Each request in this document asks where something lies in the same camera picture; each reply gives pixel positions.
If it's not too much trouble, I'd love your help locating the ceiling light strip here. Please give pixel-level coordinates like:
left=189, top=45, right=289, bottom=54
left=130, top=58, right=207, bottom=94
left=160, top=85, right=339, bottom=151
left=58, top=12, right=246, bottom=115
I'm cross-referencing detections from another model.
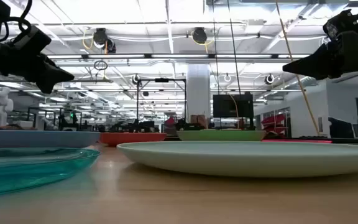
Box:
left=47, top=53, right=311, bottom=60

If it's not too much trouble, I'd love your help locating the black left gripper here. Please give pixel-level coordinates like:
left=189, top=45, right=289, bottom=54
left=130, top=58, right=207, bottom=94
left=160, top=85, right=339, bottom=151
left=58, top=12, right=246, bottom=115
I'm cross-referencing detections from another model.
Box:
left=0, top=39, right=75, bottom=95

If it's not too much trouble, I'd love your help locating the green opaque plastic plate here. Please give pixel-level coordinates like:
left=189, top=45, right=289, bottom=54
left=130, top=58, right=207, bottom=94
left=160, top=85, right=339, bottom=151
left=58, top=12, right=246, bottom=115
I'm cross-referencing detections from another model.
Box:
left=176, top=129, right=267, bottom=142

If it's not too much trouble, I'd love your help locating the blue opaque plastic plate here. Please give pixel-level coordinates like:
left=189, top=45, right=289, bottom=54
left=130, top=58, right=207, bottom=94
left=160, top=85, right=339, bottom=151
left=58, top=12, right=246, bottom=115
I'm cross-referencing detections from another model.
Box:
left=0, top=129, right=101, bottom=149

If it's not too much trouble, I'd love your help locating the black monitor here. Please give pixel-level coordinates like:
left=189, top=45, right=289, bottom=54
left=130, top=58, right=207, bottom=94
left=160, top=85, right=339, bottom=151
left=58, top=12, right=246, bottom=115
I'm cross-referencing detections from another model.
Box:
left=213, top=93, right=255, bottom=119

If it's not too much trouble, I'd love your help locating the cardboard box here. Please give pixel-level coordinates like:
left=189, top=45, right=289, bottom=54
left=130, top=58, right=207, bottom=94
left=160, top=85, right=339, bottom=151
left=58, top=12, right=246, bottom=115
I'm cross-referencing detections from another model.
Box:
left=190, top=114, right=208, bottom=129

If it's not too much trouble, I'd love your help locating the thin black hanging cable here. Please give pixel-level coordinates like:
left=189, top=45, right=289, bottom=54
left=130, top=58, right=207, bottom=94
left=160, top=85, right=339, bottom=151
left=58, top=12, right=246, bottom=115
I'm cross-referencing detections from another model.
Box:
left=211, top=0, right=222, bottom=95

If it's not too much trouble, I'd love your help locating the teal transparent plastic plate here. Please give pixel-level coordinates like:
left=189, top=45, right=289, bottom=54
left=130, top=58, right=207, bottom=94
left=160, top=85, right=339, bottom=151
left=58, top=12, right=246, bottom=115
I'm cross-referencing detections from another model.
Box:
left=0, top=147, right=101, bottom=198

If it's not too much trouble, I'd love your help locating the white pillar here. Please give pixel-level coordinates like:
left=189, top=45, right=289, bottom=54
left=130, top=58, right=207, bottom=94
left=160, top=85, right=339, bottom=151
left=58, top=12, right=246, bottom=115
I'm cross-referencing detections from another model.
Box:
left=186, top=63, right=212, bottom=123

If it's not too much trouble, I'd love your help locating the yellow cable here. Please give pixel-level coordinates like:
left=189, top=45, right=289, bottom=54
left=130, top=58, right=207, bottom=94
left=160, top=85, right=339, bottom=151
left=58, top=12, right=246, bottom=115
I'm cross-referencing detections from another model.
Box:
left=274, top=0, right=321, bottom=136

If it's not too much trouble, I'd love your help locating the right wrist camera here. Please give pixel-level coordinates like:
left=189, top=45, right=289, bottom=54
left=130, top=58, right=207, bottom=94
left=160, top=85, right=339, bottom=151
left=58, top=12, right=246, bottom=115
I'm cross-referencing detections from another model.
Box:
left=323, top=8, right=358, bottom=41

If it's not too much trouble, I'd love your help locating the white robot figure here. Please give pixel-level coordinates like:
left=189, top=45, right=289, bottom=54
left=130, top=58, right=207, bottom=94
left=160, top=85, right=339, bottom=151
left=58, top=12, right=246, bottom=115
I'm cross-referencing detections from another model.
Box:
left=0, top=86, right=14, bottom=128

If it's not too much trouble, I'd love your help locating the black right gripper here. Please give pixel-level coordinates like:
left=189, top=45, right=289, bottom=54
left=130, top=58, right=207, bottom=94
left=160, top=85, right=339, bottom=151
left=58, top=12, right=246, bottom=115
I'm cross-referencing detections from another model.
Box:
left=282, top=30, right=358, bottom=80

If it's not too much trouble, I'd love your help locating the black frame rig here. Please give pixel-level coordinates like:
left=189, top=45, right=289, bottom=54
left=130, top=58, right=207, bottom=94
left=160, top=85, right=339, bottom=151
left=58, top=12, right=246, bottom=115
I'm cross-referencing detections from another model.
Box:
left=135, top=78, right=188, bottom=125

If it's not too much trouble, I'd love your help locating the black chair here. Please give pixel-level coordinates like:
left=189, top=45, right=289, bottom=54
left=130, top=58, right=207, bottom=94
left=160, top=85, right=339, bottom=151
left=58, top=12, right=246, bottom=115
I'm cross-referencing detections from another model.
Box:
left=328, top=117, right=356, bottom=139

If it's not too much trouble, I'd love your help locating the black metal table frame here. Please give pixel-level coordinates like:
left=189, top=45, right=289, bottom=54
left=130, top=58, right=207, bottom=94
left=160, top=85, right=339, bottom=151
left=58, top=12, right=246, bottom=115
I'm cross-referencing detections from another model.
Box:
left=163, top=135, right=358, bottom=146

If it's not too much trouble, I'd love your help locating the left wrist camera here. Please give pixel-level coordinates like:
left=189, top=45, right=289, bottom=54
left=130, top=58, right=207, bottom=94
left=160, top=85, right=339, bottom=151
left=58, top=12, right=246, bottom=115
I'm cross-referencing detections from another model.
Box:
left=9, top=24, right=53, bottom=57

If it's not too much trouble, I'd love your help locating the red rack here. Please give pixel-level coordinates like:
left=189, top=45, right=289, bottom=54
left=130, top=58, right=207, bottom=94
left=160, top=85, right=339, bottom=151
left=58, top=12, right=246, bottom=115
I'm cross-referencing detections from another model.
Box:
left=261, top=113, right=287, bottom=135

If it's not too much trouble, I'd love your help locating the large pale mint plate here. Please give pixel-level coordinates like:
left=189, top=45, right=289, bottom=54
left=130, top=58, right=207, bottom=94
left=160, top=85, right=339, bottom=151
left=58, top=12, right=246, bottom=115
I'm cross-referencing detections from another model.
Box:
left=116, top=140, right=358, bottom=179

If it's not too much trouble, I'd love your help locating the pink transparent plastic plate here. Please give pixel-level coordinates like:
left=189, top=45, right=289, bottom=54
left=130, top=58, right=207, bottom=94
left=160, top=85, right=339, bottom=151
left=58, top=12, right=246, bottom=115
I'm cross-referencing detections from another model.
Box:
left=261, top=139, right=333, bottom=144

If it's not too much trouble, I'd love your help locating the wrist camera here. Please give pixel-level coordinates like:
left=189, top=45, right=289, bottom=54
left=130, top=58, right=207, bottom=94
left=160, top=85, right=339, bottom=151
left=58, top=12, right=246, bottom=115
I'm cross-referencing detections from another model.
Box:
left=323, top=8, right=358, bottom=41
left=9, top=24, right=53, bottom=57

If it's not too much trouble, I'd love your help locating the red opaque plastic plate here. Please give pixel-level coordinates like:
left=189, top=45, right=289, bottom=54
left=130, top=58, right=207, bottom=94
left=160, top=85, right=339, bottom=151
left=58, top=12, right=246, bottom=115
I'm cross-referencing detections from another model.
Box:
left=99, top=132, right=168, bottom=147

